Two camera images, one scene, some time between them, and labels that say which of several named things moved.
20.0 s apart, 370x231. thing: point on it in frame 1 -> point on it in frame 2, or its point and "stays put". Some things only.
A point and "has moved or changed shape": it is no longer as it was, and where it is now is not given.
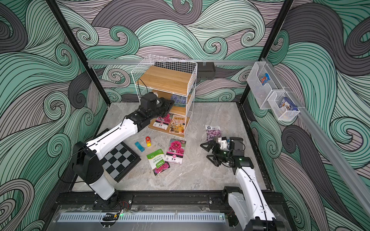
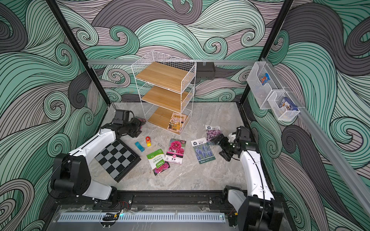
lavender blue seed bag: x=179 y=100 -> x=202 y=150
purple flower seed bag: x=213 y=133 stays put
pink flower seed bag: x=176 y=151 stays put
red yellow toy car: x=148 y=139 stays put
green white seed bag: x=156 y=160 stays put
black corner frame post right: x=246 y=91 stays put
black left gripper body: x=161 y=109 -> x=131 y=128
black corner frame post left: x=83 y=60 stays put
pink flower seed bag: x=162 y=122 has moved or changed shape
